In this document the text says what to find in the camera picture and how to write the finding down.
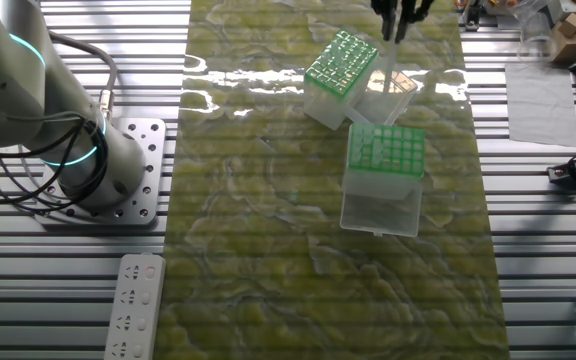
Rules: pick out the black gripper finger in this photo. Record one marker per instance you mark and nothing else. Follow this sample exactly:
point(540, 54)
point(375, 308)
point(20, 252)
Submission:
point(413, 12)
point(388, 15)

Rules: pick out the clear tip box green rack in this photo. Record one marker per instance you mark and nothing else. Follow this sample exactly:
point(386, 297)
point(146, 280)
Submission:
point(380, 210)
point(325, 105)

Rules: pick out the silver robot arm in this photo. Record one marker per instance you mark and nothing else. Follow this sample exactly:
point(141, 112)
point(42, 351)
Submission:
point(8, 75)

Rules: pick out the black clamp stand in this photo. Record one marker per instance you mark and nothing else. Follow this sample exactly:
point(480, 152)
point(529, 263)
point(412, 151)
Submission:
point(472, 17)

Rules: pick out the small orange object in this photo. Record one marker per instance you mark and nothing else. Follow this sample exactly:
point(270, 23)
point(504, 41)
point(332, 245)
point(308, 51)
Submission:
point(508, 3)

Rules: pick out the clear plastic cup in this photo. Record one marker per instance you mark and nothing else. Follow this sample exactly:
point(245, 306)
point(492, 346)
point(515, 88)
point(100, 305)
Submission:
point(535, 30)

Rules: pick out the white paper sheet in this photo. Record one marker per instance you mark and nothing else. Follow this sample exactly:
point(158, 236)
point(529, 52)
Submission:
point(540, 105)

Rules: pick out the small brown cardboard box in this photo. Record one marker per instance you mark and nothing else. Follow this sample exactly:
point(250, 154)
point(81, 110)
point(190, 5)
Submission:
point(573, 40)

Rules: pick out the green marble pattern mat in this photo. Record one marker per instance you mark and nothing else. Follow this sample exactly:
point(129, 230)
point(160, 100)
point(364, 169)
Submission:
point(268, 225)

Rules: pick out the white power strip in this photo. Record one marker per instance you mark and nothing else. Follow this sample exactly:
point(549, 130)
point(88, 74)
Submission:
point(135, 310)

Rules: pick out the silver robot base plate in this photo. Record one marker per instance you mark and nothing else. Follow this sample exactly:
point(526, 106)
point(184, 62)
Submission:
point(158, 157)

